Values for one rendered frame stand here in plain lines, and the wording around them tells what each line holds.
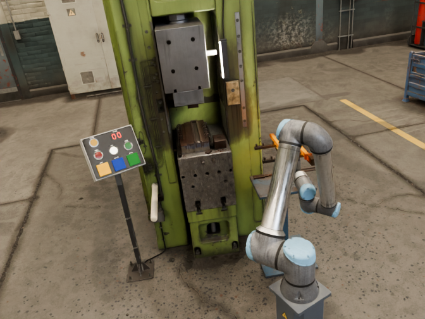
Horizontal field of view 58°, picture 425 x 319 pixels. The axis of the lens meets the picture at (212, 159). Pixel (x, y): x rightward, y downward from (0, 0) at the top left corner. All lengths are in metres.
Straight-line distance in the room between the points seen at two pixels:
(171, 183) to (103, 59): 5.14
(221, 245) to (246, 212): 0.35
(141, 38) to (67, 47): 5.31
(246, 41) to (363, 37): 7.45
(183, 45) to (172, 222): 1.43
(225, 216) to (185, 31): 1.37
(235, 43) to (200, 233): 1.45
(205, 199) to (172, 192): 0.32
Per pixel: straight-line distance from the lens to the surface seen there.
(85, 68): 7.94
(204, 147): 2.73
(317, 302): 2.05
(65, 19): 7.83
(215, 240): 3.11
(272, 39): 9.03
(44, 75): 8.74
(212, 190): 2.83
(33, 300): 3.35
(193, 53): 2.53
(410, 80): 6.28
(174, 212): 3.15
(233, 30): 2.68
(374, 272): 3.12
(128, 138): 2.60
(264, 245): 1.95
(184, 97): 2.59
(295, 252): 1.88
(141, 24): 2.64
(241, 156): 2.96
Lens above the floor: 2.09
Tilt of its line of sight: 27 degrees down
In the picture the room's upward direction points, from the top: 7 degrees counter-clockwise
